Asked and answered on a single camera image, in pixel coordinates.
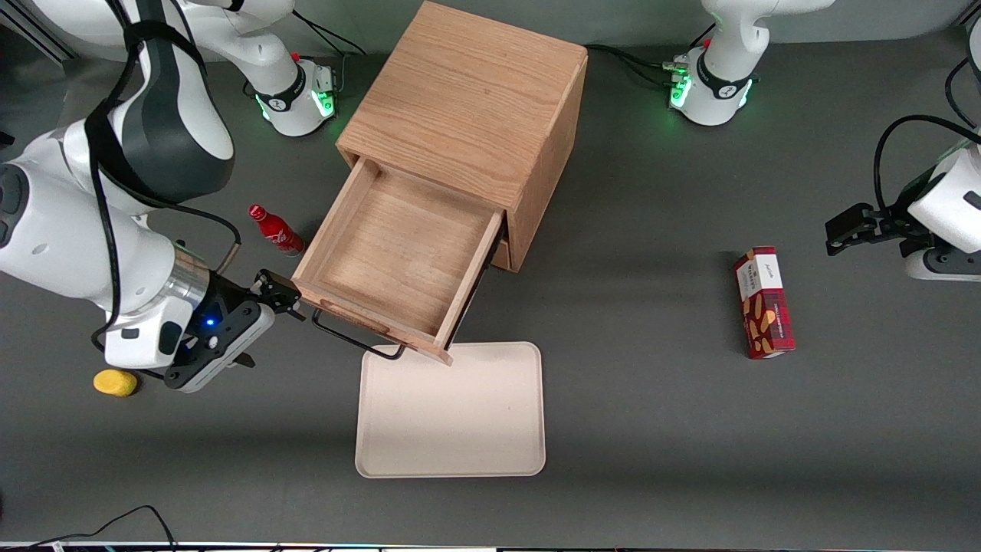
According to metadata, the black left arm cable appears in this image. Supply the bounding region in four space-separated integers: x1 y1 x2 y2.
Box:
874 115 981 214

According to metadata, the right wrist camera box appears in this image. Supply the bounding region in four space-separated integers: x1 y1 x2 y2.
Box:
165 301 277 393

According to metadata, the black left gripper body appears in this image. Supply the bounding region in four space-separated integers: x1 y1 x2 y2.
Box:
889 170 943 237

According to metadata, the small yellow object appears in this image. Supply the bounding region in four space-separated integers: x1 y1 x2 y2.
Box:
94 370 140 397

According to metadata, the red tartan cookie box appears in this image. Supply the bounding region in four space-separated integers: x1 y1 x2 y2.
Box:
733 245 796 360

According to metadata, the beige rectangular tray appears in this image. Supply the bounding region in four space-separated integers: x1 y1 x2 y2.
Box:
355 341 546 478

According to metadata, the light wooden cabinet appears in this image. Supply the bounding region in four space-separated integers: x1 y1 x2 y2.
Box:
336 0 589 273

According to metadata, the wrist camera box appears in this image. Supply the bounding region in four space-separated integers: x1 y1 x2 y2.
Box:
904 247 981 282
165 301 277 393

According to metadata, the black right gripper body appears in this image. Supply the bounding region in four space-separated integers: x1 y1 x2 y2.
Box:
176 273 263 370

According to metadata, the thin black table cable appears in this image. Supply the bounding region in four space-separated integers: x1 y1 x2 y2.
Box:
23 504 177 552

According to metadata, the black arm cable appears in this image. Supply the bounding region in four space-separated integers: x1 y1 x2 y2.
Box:
874 115 981 214
83 0 243 355

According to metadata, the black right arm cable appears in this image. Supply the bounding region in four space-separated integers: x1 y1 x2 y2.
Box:
83 0 243 355

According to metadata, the black looped cable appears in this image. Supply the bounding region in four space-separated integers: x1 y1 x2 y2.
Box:
944 57 981 128

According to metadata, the wooden drawer box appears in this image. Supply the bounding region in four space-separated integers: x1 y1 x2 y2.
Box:
291 157 507 366

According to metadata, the black base cable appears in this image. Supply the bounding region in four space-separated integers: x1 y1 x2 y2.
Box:
294 15 369 58
609 50 679 87
586 44 679 70

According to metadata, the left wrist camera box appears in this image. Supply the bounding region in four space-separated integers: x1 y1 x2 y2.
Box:
904 247 981 282

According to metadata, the black wire drawer handle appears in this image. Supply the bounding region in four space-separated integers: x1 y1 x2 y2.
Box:
310 305 407 361

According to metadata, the small red bottle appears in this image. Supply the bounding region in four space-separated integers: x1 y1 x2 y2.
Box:
248 203 306 258

